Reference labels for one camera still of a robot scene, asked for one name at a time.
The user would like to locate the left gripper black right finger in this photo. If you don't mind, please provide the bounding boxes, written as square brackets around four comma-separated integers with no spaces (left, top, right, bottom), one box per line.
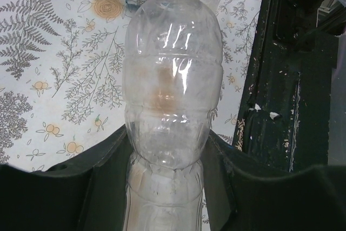
[202,132,345,230]

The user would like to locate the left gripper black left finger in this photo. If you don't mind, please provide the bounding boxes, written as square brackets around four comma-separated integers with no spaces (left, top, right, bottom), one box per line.
[1,127,130,230]

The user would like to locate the clear bottle green logo cap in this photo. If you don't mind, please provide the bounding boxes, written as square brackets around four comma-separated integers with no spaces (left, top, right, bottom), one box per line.
[122,0,223,230]

